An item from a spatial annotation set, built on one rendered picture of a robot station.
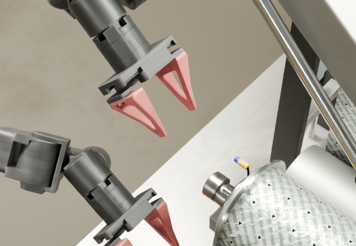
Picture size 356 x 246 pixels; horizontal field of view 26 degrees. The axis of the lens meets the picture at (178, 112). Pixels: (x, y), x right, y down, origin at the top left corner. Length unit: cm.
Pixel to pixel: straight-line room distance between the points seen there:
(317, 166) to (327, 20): 69
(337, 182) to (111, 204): 33
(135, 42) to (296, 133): 44
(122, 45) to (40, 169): 27
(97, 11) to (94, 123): 173
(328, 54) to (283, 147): 97
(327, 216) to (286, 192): 6
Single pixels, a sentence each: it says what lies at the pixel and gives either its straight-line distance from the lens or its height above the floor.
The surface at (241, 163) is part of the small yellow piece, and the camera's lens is 106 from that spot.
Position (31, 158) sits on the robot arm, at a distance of 114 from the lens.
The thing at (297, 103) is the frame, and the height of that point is 113.
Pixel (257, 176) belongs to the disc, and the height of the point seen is 132.
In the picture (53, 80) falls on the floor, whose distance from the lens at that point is 282.
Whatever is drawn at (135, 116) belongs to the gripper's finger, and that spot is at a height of 132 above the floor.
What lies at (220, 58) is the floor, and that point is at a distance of 286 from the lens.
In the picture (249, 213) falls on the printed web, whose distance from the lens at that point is 94.
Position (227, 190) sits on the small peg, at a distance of 103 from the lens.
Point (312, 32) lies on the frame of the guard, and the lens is 40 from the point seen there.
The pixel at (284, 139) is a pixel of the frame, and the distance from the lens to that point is 135.
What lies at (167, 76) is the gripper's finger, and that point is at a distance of 103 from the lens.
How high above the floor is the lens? 210
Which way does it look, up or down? 51 degrees down
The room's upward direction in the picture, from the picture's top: straight up
